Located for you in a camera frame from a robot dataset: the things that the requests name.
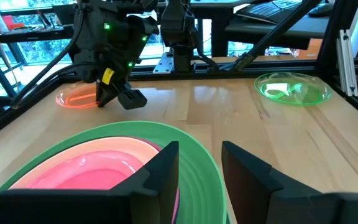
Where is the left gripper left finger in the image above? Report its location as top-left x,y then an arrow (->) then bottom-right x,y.
110,141 -> 180,224

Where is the red box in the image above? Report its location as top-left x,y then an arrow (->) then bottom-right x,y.
2,14 -> 25,31

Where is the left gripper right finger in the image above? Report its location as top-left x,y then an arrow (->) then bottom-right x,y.
222,141 -> 323,224

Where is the grey laptop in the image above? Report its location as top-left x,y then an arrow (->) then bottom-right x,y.
234,0 -> 309,25

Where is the orange transparent plastic plate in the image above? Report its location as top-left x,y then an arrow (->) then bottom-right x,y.
55,82 -> 101,110

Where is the black computer mouse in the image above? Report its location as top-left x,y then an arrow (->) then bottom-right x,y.
307,2 -> 335,18

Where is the dark desk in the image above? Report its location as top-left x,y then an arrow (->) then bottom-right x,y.
194,0 -> 331,58

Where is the black aluminium table frame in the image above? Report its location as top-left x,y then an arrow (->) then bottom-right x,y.
0,0 -> 358,146

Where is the black workbench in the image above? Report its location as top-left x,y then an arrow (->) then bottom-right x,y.
0,23 -> 75,98

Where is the large green plastic plate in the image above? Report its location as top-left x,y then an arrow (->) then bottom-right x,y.
0,120 -> 229,224

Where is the silver aluminium bracket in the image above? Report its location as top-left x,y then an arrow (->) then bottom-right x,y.
336,29 -> 358,98
152,52 -> 176,75

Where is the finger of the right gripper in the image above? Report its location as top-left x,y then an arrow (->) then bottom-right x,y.
116,88 -> 148,111
95,78 -> 120,108

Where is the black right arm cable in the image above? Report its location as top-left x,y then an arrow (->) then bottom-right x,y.
0,8 -> 85,118

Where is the small peach plastic plate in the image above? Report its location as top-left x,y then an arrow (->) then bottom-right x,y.
9,136 -> 162,191

